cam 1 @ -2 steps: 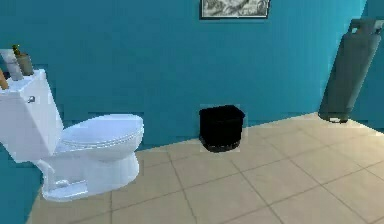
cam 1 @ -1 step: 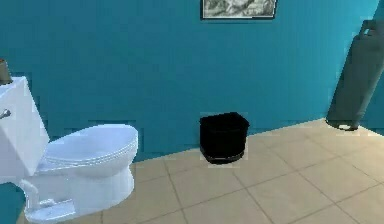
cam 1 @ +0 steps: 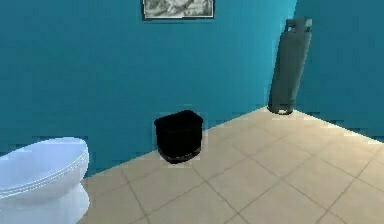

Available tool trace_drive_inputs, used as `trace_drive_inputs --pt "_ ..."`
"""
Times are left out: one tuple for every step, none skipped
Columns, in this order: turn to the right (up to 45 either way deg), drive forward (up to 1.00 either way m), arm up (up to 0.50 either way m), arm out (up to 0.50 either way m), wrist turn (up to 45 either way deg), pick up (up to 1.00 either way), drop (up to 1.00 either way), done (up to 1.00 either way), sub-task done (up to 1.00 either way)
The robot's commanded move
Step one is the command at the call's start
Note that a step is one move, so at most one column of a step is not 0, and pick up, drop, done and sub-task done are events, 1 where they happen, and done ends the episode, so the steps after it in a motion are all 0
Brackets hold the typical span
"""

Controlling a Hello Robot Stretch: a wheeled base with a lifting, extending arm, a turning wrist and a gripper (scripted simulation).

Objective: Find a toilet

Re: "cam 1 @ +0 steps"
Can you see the white toilet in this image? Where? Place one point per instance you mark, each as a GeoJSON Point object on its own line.
{"type": "Point", "coordinates": [40, 176]}

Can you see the black waste bin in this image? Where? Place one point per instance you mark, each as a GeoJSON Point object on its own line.
{"type": "Point", "coordinates": [179, 136]}

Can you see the framed grey picture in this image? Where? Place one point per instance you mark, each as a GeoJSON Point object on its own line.
{"type": "Point", "coordinates": [178, 8]}

